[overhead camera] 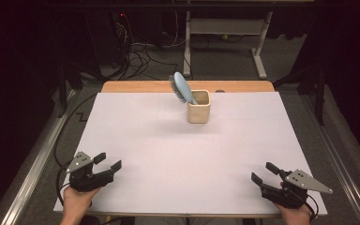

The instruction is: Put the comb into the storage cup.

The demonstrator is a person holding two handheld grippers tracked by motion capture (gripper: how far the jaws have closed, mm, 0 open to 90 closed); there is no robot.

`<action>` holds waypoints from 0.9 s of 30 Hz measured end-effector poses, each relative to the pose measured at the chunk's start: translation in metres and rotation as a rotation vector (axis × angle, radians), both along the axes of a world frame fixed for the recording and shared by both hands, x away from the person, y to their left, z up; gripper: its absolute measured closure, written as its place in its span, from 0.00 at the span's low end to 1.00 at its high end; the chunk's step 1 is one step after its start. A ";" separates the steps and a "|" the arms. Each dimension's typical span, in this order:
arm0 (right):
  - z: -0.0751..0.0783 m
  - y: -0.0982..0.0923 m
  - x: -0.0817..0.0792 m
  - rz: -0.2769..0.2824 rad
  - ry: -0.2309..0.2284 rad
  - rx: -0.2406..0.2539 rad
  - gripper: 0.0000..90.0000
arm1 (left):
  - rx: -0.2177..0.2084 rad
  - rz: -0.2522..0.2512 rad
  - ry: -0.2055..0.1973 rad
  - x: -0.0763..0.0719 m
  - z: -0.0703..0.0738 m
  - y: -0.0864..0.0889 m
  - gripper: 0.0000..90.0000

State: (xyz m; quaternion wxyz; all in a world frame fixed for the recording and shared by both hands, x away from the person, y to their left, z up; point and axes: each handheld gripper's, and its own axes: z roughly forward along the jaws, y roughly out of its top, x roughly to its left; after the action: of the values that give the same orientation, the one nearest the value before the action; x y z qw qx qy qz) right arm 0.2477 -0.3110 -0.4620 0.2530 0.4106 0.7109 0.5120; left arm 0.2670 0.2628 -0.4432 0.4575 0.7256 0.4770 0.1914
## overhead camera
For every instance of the person's legs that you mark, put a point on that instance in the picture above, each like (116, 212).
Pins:
(168, 221)

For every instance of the aluminium floor rail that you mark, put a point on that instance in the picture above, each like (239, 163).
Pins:
(34, 165)
(331, 146)

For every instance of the beige square cup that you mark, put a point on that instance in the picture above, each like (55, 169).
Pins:
(198, 114)

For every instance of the white metal desk frame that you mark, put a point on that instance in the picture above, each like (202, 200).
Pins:
(228, 26)

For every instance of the light blue hairbrush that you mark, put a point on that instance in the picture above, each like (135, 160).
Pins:
(182, 86)

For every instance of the dark computer tower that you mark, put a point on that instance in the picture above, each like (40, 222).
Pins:
(106, 37)

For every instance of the small yellow-green ball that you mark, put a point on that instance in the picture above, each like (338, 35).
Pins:
(224, 36)

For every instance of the white table mat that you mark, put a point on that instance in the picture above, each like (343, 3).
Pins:
(168, 156)

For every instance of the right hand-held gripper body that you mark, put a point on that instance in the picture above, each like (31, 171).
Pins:
(289, 197)

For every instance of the black stand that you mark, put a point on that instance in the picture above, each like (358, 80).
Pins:
(319, 100)
(63, 93)

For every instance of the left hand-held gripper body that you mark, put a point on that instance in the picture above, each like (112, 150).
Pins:
(82, 181)

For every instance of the person's right hand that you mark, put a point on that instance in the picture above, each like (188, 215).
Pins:
(295, 217)

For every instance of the person's left hand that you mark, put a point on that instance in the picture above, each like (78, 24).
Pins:
(75, 206)

